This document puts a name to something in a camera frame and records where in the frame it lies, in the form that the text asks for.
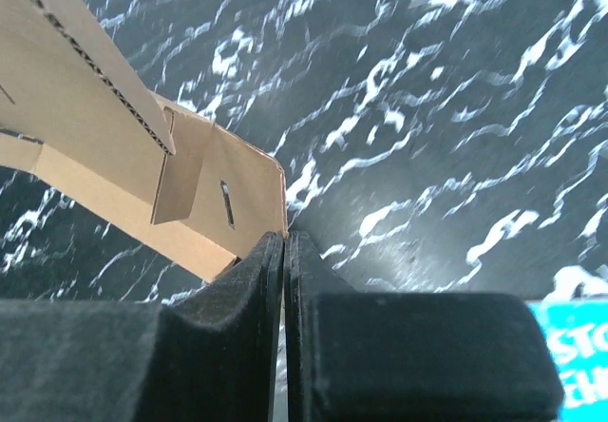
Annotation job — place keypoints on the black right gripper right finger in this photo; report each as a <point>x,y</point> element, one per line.
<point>382,356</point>

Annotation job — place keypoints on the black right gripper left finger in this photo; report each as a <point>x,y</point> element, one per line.
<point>210,357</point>

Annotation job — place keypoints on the brown cardboard paper box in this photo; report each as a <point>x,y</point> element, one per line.
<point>76,115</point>

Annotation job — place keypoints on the blue treehouse book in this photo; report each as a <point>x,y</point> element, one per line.
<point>576,336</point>

